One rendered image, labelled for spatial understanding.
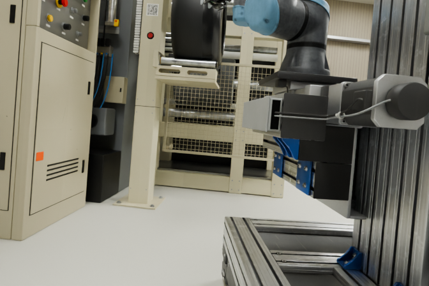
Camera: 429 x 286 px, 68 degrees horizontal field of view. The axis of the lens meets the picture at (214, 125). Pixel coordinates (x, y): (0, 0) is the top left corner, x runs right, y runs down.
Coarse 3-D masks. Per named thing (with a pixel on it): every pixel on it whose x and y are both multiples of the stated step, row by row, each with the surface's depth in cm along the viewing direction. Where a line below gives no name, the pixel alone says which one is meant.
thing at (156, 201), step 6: (126, 198) 207; (156, 198) 213; (162, 198) 214; (114, 204) 192; (120, 204) 192; (126, 204) 193; (132, 204) 194; (138, 204) 195; (144, 204) 196; (150, 204) 197; (156, 204) 198
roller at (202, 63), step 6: (162, 60) 188; (168, 60) 188; (174, 60) 187; (180, 60) 187; (186, 60) 187; (192, 60) 187; (198, 60) 187; (204, 60) 187; (210, 60) 187; (198, 66) 188; (204, 66) 187; (210, 66) 187; (216, 66) 187
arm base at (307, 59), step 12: (288, 48) 94; (300, 48) 90; (312, 48) 90; (324, 48) 92; (288, 60) 92; (300, 60) 89; (312, 60) 89; (324, 60) 90; (300, 72) 89; (312, 72) 88; (324, 72) 89
